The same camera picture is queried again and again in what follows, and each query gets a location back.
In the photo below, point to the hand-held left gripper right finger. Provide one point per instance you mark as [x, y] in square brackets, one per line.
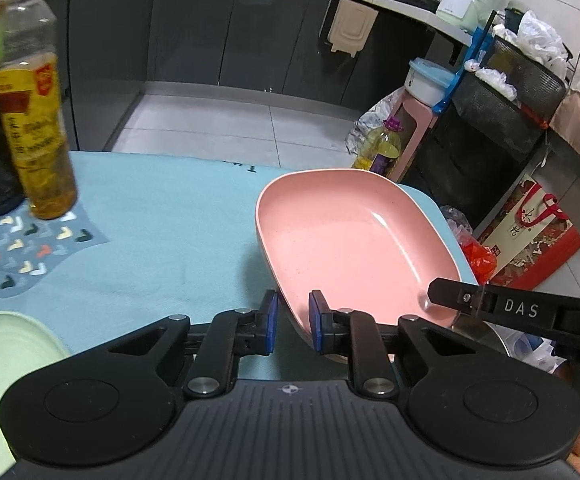
[316, 322]

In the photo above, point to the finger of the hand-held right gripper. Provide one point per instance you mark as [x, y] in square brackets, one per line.
[495, 305]

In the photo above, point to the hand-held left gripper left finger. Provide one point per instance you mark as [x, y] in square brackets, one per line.
[270, 322]

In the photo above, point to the stainless steel plate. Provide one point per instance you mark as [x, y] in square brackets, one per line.
[475, 332]

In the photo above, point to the pink frying pan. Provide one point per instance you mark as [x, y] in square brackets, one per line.
[350, 240]

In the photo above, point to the red plastic bag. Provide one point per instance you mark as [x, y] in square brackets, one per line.
[477, 260]

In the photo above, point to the white and blue plastic bag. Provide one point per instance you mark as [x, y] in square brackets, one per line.
[532, 352]

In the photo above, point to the red gift bag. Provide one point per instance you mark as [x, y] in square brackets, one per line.
[530, 240]

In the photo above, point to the clear plastic bag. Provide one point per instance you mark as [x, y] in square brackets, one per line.
[455, 220]

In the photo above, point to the light blue tablecloth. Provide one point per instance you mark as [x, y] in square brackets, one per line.
[170, 240]

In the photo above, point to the black mesh cart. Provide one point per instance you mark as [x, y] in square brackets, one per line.
[500, 125]

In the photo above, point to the cooking oil jug purple cap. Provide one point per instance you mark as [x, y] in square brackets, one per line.
[377, 150]

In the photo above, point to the pink plastic stool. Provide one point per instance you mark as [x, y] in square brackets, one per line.
[412, 130]

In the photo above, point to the patterned foil bag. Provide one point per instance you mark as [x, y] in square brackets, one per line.
[370, 110]

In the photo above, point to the small white plastic bag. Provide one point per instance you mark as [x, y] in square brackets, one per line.
[496, 82]

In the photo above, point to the white container blue lid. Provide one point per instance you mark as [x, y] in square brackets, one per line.
[426, 82]

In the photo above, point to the white plastic bags pile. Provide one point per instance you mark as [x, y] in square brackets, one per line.
[540, 37]

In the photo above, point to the pale green plate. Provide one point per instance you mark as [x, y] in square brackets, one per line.
[0, 360]

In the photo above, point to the yellow tea bottle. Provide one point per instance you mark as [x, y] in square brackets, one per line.
[40, 160]

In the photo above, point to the dark grey base cabinets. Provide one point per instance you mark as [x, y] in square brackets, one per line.
[220, 35]

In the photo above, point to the beige cutting board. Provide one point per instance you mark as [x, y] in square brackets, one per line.
[351, 27]

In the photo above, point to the white kitchen countertop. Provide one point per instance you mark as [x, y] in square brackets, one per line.
[410, 7]

